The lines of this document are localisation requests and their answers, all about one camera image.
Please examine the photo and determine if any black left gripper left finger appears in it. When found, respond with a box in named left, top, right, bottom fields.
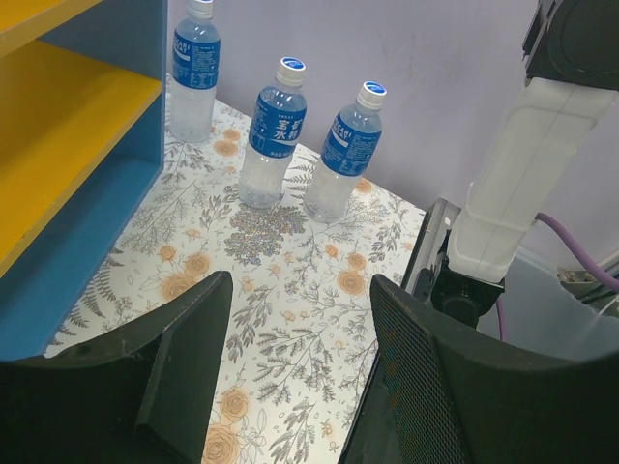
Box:
left=1, top=271, right=233, bottom=463

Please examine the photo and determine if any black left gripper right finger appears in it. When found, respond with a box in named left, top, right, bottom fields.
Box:
left=340, top=275, right=618, bottom=463

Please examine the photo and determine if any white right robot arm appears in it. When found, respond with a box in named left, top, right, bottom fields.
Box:
left=430, top=0, right=618, bottom=327

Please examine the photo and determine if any blue wooden shelf unit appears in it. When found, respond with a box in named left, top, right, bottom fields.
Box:
left=1, top=0, right=167, bottom=361

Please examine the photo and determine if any water bottle right front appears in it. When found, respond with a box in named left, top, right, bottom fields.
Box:
left=304, top=80, right=387, bottom=223

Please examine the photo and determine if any water bottle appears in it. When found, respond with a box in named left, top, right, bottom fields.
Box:
left=238, top=56, right=308, bottom=209
left=170, top=0, right=221, bottom=143
left=304, top=80, right=387, bottom=223

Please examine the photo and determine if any water bottle right middle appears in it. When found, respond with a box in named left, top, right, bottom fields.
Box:
left=238, top=56, right=308, bottom=209

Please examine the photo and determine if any water bottle right rear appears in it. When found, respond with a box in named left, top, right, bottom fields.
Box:
left=170, top=0, right=221, bottom=143

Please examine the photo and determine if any aluminium frame rail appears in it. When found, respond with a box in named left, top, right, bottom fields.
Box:
left=400, top=198, right=460, bottom=304

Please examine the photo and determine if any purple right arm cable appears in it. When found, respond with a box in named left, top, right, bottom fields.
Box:
left=495, top=212, right=619, bottom=339

